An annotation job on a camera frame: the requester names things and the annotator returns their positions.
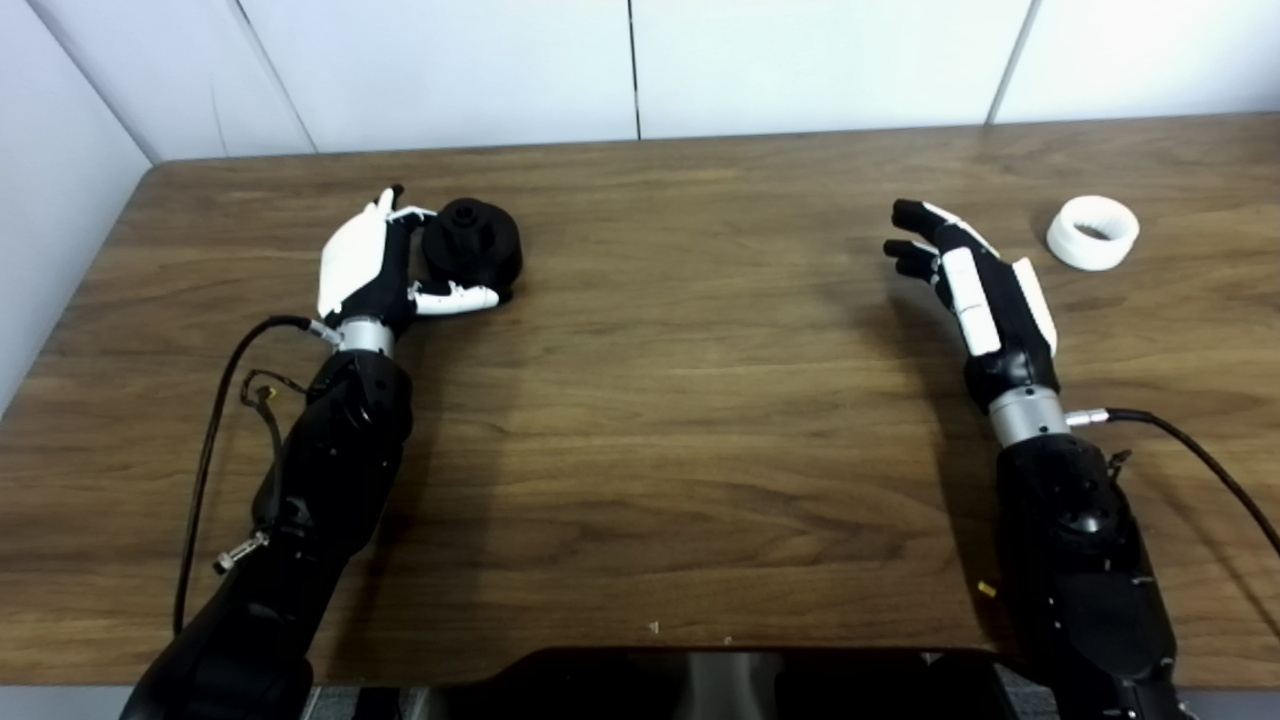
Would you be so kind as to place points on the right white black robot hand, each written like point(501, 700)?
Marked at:
point(1005, 315)

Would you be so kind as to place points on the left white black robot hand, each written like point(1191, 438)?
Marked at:
point(350, 260)

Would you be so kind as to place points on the round black part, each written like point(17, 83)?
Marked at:
point(480, 250)

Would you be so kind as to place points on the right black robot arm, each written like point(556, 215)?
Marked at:
point(1090, 570)

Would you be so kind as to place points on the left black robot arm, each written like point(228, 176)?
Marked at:
point(330, 480)

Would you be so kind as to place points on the black robot torso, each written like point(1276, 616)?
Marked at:
point(600, 690)

